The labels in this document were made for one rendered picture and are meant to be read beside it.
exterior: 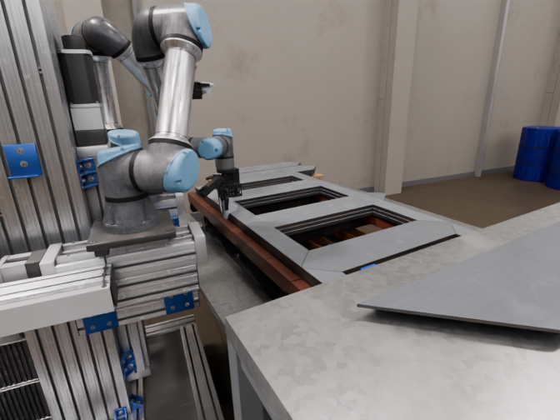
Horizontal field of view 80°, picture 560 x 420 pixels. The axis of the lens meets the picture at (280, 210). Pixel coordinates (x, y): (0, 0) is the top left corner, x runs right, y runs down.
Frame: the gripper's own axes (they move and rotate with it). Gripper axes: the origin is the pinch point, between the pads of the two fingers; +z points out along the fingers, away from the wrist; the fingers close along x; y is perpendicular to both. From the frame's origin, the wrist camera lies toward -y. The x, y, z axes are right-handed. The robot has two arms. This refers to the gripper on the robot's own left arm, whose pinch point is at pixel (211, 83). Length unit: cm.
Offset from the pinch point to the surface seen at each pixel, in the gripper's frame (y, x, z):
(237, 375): 33, 124, -91
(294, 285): 50, 101, -46
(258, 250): 53, 75, -36
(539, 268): 17, 154, -45
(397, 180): 128, -18, 343
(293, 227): 52, 73, -13
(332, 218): 51, 80, 7
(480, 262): 19, 146, -49
